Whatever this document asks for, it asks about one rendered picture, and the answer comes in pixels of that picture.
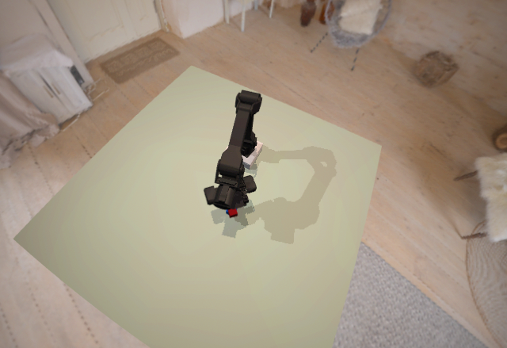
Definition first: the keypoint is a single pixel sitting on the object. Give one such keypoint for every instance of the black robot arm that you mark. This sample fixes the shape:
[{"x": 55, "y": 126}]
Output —
[{"x": 242, "y": 142}]

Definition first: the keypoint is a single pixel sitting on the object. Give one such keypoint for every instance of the red cube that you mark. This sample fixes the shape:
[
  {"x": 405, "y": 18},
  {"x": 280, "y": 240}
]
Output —
[{"x": 232, "y": 213}]

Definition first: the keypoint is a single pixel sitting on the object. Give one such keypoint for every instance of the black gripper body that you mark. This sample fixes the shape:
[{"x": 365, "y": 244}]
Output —
[{"x": 248, "y": 185}]

